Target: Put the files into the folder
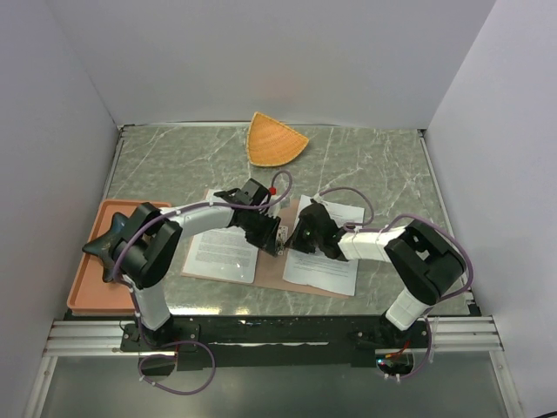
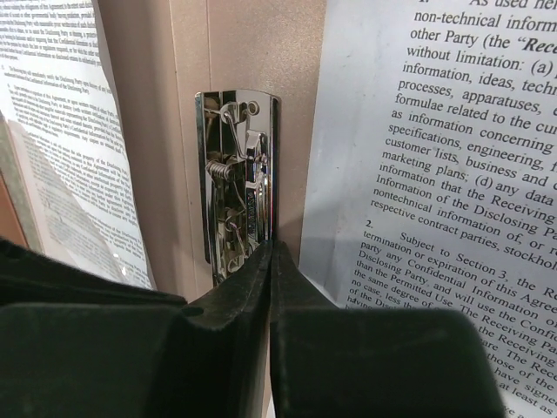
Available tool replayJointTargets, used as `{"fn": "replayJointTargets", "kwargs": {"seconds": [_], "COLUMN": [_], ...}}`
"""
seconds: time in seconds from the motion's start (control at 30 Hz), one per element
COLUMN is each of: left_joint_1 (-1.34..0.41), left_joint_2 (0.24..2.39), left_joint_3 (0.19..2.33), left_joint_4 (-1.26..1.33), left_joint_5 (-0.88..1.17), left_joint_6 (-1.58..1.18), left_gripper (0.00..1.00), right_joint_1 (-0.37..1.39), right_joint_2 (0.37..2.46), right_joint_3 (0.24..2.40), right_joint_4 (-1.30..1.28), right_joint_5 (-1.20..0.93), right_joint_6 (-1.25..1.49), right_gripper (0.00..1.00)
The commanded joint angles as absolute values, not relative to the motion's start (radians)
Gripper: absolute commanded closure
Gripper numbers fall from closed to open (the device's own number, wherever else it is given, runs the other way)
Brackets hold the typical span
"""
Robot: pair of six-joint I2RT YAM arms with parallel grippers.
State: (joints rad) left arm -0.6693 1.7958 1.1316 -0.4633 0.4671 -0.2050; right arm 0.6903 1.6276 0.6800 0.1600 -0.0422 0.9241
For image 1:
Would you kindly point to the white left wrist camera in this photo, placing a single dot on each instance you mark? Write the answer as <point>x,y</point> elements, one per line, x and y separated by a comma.
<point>283,200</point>

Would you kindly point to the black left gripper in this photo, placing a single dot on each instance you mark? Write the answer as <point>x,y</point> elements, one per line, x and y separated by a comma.
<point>266,241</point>

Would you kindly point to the pink brown file folder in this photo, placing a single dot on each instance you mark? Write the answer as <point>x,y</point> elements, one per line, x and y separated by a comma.
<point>269,272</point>

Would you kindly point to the orange woven wicker basket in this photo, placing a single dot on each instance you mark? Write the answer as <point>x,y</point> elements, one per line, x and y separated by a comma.
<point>270,143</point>

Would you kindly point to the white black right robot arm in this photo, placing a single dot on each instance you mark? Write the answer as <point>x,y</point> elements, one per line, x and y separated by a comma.
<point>426,258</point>

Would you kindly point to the white printed paper sheet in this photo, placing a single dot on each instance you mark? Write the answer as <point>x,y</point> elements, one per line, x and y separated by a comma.
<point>217,249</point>

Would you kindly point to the white printed paper stack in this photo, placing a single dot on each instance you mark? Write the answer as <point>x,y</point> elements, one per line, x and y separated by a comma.
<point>316,270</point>

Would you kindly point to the dark teal star dish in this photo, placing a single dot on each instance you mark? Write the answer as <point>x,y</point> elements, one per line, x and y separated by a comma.
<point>103,246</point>

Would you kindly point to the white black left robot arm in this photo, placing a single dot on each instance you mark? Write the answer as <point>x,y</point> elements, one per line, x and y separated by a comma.
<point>140,253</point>

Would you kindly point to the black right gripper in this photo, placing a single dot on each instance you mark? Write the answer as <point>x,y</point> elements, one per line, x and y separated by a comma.
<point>296,242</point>

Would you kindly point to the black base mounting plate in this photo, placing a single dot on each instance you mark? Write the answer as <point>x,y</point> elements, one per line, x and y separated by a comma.
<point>199,342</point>

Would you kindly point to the metal folder clip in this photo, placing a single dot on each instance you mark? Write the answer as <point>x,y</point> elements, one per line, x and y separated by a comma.
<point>282,237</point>

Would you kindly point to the aluminium frame rail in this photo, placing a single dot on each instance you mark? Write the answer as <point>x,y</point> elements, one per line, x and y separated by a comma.
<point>441,334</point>

